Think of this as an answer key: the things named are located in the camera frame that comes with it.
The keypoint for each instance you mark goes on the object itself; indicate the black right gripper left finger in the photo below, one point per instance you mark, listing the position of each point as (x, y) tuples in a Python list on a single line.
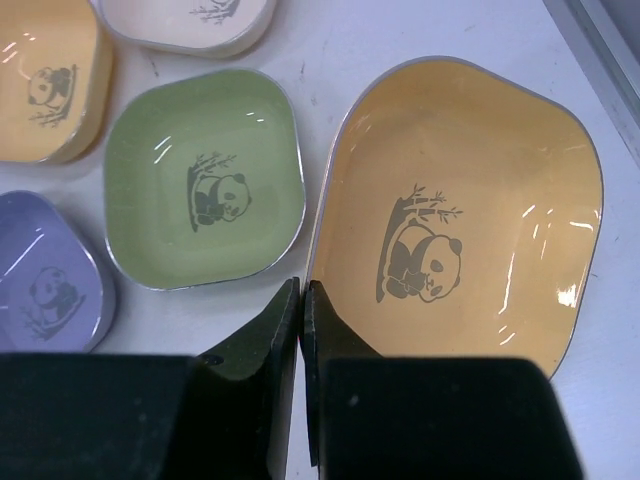
[(223, 414)]

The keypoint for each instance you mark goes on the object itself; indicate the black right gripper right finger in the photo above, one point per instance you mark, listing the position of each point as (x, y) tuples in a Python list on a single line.
[(376, 417)]

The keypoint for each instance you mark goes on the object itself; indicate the purple square panda dish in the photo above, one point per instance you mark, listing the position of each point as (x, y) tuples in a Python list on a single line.
[(56, 294)]

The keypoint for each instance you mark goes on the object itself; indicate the green square panda dish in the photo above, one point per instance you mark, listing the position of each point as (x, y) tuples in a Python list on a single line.
[(203, 181)]

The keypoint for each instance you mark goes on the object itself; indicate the cream square panda dish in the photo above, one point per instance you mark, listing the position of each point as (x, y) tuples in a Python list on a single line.
[(213, 29)]

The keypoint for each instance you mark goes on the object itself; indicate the yellow square panda dish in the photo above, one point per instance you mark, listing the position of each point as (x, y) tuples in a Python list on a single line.
[(56, 63)]

